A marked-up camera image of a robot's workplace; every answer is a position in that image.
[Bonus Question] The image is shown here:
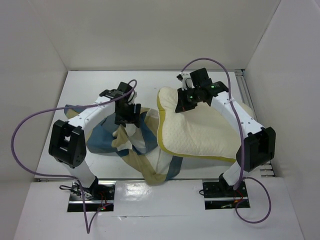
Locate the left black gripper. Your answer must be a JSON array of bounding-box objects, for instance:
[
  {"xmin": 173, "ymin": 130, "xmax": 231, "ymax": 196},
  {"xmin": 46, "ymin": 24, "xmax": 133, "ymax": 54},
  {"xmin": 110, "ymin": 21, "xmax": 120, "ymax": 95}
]
[{"xmin": 114, "ymin": 102, "xmax": 141, "ymax": 128}]

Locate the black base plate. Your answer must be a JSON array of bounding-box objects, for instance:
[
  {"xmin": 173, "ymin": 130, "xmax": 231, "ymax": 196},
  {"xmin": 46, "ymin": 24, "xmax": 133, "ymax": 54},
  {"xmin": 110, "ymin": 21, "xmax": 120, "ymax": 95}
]
[
  {"xmin": 69, "ymin": 183, "xmax": 116, "ymax": 202},
  {"xmin": 199, "ymin": 181, "xmax": 248, "ymax": 199}
]

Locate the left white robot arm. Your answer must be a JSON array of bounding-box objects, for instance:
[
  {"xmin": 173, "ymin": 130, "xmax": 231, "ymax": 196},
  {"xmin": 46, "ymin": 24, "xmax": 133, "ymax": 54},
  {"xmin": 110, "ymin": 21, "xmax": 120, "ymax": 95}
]
[{"xmin": 48, "ymin": 84, "xmax": 141, "ymax": 200}]

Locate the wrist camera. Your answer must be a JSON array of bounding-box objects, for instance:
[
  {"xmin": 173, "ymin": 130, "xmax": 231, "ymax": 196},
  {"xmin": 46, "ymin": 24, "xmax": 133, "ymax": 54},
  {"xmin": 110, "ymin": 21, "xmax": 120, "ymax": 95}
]
[
  {"xmin": 117, "ymin": 81, "xmax": 133, "ymax": 95},
  {"xmin": 189, "ymin": 67, "xmax": 213, "ymax": 88}
]

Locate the blue beige patchwork pillowcase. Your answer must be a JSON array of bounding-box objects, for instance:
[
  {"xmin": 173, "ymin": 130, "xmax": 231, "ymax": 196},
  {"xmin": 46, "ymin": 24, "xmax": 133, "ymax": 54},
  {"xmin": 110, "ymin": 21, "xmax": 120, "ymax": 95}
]
[{"xmin": 63, "ymin": 103, "xmax": 185, "ymax": 187}]

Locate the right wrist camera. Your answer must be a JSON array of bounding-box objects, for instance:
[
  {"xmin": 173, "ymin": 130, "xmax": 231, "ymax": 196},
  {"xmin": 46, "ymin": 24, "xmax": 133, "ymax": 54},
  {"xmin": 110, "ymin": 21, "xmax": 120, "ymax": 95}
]
[{"xmin": 189, "ymin": 67, "xmax": 213, "ymax": 88}]

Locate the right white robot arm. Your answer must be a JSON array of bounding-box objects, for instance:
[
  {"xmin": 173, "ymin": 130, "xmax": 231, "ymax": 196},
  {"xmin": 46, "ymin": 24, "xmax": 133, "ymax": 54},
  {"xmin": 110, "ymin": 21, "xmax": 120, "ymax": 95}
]
[{"xmin": 175, "ymin": 77, "xmax": 276, "ymax": 196}]

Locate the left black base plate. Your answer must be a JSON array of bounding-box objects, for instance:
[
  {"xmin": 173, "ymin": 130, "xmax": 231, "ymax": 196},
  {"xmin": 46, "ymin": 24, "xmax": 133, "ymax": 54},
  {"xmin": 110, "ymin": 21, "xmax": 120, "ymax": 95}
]
[{"xmin": 69, "ymin": 183, "xmax": 116, "ymax": 202}]

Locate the aluminium rail right side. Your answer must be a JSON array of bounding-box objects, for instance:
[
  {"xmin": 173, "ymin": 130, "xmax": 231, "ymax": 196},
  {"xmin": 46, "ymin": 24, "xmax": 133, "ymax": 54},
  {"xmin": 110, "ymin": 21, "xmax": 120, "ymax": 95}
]
[{"xmin": 234, "ymin": 69, "xmax": 275, "ymax": 178}]

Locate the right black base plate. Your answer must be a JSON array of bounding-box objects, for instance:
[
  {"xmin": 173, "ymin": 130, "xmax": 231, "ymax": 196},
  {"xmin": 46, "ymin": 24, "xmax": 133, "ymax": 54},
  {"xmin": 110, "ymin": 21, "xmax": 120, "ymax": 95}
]
[{"xmin": 199, "ymin": 181, "xmax": 248, "ymax": 199}]

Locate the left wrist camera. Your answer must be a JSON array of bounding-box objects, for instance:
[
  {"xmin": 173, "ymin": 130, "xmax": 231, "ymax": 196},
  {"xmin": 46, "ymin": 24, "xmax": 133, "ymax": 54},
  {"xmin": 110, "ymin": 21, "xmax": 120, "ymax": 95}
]
[{"xmin": 117, "ymin": 81, "xmax": 133, "ymax": 95}]

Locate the cream pillow with yellow edge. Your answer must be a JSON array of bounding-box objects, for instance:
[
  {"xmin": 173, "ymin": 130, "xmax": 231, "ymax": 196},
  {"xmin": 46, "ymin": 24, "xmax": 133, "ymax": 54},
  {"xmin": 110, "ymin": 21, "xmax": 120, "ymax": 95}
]
[{"xmin": 156, "ymin": 87, "xmax": 241, "ymax": 163}]

